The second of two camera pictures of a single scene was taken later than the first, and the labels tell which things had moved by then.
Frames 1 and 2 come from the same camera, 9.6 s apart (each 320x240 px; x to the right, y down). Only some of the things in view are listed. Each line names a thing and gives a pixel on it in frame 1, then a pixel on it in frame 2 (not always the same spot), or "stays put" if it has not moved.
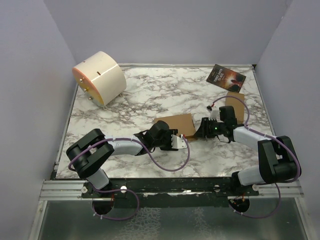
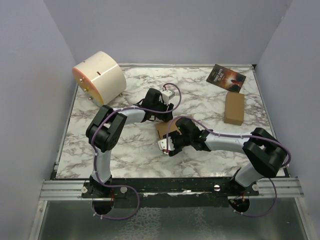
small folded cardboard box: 238,105 stays put
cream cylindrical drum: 100,78 stays put
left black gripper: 169,147 → 165,116
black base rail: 152,193 stays put
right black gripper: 203,131 → 172,135
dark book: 226,78 stays put
